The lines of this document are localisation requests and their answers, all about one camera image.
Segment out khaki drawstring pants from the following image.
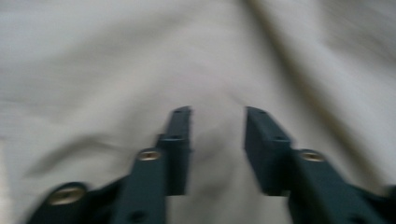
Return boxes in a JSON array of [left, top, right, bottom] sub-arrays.
[[0, 0, 396, 224]]

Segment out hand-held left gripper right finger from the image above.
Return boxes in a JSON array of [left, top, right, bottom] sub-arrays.
[[244, 105, 388, 224]]

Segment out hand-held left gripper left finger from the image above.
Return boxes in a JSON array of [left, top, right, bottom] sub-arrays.
[[111, 105, 193, 224]]

